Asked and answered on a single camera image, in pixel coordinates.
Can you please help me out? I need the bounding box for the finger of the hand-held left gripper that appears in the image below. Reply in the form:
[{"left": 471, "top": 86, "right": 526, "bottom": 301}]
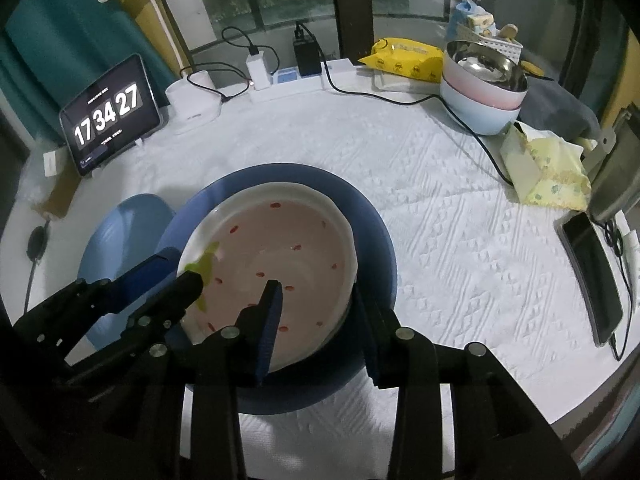
[
  {"left": 75, "top": 247, "right": 183, "bottom": 321},
  {"left": 120, "top": 271, "right": 206, "bottom": 342}
]

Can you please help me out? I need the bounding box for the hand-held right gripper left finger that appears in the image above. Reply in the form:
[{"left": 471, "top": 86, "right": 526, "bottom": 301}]
[{"left": 90, "top": 280, "right": 285, "bottom": 480}]

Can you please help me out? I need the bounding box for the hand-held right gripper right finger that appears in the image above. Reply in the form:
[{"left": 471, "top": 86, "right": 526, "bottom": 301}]
[{"left": 352, "top": 285, "right": 581, "bottom": 480}]

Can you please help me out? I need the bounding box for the blue plate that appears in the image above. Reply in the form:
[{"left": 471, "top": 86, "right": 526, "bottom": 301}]
[{"left": 77, "top": 194, "right": 177, "bottom": 351}]

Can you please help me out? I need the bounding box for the pink red-dotted bowl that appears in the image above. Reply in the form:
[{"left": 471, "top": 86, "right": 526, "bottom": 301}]
[{"left": 177, "top": 182, "right": 358, "bottom": 373}]

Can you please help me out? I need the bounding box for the large blue bowl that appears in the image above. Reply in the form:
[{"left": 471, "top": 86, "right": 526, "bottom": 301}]
[{"left": 155, "top": 162, "right": 398, "bottom": 416}]

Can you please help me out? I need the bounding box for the black round puck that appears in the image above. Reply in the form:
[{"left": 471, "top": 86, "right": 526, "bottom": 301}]
[{"left": 27, "top": 226, "right": 51, "bottom": 262}]

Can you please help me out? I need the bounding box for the cardboard box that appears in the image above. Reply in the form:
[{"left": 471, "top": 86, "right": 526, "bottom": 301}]
[{"left": 30, "top": 157, "right": 81, "bottom": 218}]

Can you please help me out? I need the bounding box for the clear plastic bag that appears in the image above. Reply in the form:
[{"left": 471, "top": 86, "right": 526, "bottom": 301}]
[{"left": 20, "top": 152, "right": 56, "bottom": 206}]

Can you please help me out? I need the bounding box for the white textured tablecloth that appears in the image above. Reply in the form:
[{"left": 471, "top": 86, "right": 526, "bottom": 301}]
[{"left": 0, "top": 60, "right": 640, "bottom": 480}]

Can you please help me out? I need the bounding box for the tablet with clock display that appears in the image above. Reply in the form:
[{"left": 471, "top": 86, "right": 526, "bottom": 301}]
[{"left": 59, "top": 54, "right": 163, "bottom": 177}]

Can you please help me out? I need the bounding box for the white desk lamp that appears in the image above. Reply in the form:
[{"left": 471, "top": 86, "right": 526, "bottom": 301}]
[{"left": 92, "top": 0, "right": 223, "bottom": 135}]

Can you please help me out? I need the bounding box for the white charger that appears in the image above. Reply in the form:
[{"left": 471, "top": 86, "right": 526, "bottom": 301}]
[{"left": 245, "top": 47, "right": 271, "bottom": 92}]

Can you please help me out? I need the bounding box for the black smartphone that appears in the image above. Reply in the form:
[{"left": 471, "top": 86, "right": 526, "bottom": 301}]
[{"left": 557, "top": 212, "right": 625, "bottom": 347}]

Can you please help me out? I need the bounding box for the white power strip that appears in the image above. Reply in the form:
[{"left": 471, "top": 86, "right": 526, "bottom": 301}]
[{"left": 250, "top": 57, "right": 368, "bottom": 103}]

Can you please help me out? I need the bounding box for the yellow patterned cloth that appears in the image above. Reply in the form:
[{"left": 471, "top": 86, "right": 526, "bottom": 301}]
[{"left": 500, "top": 121, "right": 592, "bottom": 211}]

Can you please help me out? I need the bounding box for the teal curtain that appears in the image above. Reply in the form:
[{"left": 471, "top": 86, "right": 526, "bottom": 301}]
[{"left": 0, "top": 0, "right": 176, "bottom": 111}]

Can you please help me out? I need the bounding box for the light blue bowl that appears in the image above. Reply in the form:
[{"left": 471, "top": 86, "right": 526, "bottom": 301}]
[{"left": 440, "top": 80, "right": 523, "bottom": 136}]

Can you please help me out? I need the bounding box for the black power adapter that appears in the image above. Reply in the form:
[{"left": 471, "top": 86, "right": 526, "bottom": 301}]
[{"left": 292, "top": 21, "right": 323, "bottom": 77}]

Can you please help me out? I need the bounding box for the yellow packet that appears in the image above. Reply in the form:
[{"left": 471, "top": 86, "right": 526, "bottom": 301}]
[{"left": 357, "top": 37, "right": 446, "bottom": 83}]

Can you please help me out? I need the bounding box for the grey metal stand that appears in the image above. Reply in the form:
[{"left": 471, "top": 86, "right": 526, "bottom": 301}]
[{"left": 582, "top": 107, "right": 640, "bottom": 223}]

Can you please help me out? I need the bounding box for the black balcony railing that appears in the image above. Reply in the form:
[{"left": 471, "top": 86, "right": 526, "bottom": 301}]
[{"left": 190, "top": 0, "right": 451, "bottom": 56}]

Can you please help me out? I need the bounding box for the grey cloth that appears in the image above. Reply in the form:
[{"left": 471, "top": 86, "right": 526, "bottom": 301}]
[{"left": 520, "top": 76, "right": 601, "bottom": 141}]

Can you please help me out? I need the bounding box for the steel bowl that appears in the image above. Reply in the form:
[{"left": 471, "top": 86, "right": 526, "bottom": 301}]
[{"left": 444, "top": 40, "right": 528, "bottom": 92}]

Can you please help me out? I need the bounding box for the white basket with items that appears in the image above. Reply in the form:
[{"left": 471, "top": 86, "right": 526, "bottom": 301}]
[{"left": 447, "top": 0, "right": 525, "bottom": 61}]

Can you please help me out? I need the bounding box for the thin black puck cable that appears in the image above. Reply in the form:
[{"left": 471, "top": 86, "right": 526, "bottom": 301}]
[{"left": 22, "top": 217, "right": 53, "bottom": 321}]

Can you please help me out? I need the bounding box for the long black cable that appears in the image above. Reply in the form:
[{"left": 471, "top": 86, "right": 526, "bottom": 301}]
[{"left": 322, "top": 57, "right": 516, "bottom": 186}]

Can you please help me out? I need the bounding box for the black charger cable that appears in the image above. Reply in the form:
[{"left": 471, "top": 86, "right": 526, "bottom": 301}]
[{"left": 179, "top": 26, "right": 281, "bottom": 106}]

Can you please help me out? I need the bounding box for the black window frame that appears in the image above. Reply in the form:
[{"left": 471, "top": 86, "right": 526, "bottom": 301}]
[{"left": 327, "top": 0, "right": 373, "bottom": 61}]

